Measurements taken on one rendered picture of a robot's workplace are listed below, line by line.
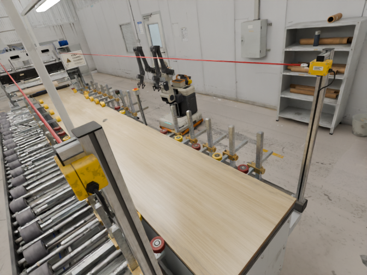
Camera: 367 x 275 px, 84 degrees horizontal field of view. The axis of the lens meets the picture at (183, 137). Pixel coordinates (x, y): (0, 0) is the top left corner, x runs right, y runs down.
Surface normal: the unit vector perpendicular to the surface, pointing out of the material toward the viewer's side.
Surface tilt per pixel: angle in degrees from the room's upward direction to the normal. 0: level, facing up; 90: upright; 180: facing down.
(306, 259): 0
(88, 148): 90
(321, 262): 0
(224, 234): 0
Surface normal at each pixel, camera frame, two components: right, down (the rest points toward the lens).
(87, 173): 0.65, 0.30
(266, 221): -0.15, -0.84
